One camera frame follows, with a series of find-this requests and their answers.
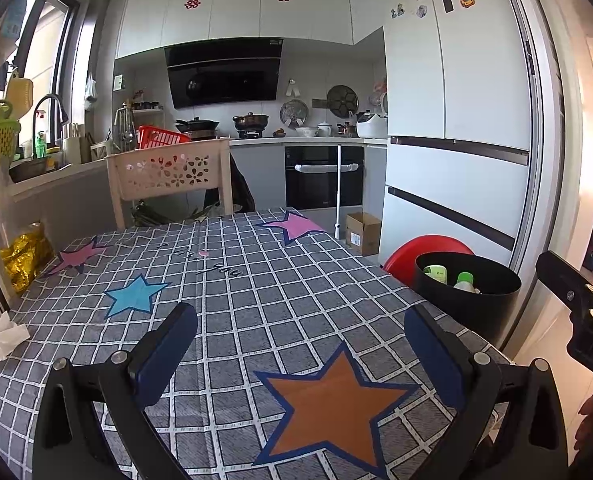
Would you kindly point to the pale green-capped bottle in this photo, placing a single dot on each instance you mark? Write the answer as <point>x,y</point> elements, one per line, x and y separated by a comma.
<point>466,284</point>

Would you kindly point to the red plastic basket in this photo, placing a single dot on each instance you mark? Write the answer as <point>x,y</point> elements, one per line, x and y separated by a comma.
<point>159,136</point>

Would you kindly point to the black wok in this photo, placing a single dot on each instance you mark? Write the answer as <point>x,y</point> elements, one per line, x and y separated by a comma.
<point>196,124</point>

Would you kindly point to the black built-in oven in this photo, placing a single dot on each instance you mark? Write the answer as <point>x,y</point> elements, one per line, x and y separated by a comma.
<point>311,185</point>

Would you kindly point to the black range hood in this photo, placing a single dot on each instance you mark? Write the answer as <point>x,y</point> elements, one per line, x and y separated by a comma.
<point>221,75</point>

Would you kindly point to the white bowl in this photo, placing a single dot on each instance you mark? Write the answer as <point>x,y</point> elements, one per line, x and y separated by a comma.
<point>306,131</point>

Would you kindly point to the black trash bin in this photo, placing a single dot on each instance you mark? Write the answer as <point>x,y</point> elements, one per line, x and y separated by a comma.
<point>456,315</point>

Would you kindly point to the dark perforated wall pan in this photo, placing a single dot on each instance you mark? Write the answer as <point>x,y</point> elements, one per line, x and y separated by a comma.
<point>342,101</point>

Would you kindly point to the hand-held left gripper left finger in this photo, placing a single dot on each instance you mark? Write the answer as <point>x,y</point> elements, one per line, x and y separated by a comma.
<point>166,352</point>

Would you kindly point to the red plastic stool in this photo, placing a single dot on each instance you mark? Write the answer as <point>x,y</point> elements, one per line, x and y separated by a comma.
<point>411,255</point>

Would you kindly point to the white upper cabinets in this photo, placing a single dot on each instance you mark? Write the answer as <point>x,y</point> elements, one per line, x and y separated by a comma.
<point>236,10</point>

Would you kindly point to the gold foil bag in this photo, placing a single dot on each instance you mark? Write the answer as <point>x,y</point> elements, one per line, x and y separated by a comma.
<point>24,260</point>

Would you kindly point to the black kitchen faucet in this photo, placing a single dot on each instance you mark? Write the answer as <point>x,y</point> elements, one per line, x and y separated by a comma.
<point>49,99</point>

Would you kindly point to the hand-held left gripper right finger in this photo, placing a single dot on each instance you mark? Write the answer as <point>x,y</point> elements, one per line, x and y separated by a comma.
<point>439,355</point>

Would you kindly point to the white enamel mug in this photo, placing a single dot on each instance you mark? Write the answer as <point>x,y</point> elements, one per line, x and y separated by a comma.
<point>324,129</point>

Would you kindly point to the crumpled white tissue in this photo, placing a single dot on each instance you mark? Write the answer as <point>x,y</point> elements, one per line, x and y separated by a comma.
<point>1,340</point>

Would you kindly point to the cardboard box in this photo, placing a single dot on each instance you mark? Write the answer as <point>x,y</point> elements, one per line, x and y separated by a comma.
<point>362,235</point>

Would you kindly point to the green dish soap bottle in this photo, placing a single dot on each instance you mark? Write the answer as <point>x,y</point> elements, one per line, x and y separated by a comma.
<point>40,147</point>

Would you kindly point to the yellow car fridge magnet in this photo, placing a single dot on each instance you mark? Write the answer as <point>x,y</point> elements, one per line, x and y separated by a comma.
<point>466,0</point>

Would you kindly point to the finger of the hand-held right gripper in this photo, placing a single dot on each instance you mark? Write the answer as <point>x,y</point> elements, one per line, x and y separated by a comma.
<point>571,285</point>

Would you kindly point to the white rice cooker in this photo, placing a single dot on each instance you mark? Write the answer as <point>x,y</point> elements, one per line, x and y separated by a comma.
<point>371,127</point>

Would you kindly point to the white refrigerator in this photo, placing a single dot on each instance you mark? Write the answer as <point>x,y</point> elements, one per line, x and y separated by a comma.
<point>466,85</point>

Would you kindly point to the dark jacket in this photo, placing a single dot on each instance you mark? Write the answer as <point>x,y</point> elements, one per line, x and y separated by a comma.
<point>241,185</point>

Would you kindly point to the round metal steamer rack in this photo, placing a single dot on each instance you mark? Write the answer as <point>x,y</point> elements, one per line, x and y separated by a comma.
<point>294,114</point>

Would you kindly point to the dark cooking pot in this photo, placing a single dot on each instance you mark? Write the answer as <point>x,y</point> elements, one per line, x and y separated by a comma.
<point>250,122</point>

